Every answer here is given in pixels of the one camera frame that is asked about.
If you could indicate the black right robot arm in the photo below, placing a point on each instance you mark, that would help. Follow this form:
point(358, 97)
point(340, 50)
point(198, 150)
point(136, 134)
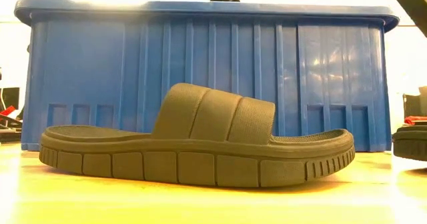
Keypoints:
point(410, 4)

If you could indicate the blue plastic bin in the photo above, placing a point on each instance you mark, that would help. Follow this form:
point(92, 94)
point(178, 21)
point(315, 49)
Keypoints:
point(100, 67)

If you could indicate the black slide sandal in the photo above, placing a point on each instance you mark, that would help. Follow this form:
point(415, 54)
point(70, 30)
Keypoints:
point(200, 167)
point(410, 144)

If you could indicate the red background object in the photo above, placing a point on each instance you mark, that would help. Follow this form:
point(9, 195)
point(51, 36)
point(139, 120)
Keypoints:
point(415, 120)
point(6, 110)

